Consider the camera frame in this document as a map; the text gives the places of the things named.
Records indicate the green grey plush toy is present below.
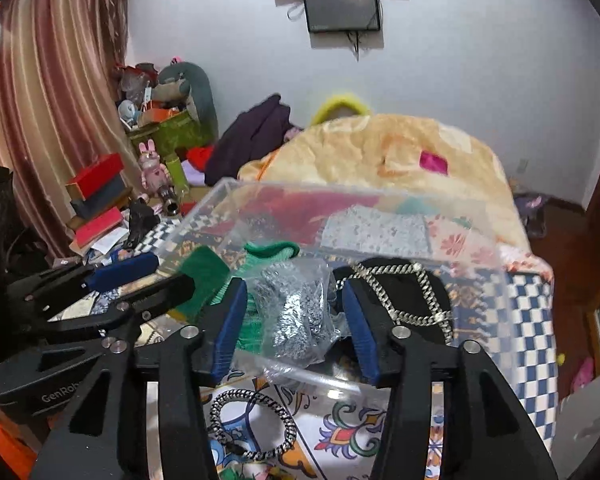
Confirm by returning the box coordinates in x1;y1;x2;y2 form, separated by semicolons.
151;62;219;140

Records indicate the green cardboard box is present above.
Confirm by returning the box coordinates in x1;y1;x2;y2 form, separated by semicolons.
126;112;214;157

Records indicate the small wall monitor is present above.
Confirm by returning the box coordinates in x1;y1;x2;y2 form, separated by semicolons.
303;0;381;34

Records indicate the striped brown curtain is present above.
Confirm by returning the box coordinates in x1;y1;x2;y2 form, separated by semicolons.
0;0;140;257

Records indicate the yellow green sponge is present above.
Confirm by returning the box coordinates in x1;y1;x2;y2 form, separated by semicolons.
169;246;230;324

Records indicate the cream floral blanket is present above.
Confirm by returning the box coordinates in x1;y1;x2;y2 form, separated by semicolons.
238;114;530;250

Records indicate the red box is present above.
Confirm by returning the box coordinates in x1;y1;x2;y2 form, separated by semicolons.
66;153;123;200

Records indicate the pink bunny doll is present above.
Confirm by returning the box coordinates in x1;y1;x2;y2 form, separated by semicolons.
138;139;172;198

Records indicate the bagged steel wool scrubber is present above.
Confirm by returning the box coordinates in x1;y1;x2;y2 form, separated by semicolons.
245;257;350;368

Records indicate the clear plastic storage box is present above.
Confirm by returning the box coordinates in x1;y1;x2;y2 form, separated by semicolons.
157;179;516;380

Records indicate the yellow plush ring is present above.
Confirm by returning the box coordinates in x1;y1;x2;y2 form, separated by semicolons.
308;92;374;126

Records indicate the black white braided ring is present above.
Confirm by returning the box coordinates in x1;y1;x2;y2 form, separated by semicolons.
208;388;299;462

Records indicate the black bag with silver chain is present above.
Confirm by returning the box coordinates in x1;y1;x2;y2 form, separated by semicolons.
334;258;454;344

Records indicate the dark purple garment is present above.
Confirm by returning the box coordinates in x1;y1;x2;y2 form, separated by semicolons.
204;94;294;186

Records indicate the left hand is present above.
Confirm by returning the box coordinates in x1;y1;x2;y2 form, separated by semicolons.
0;416;36;479

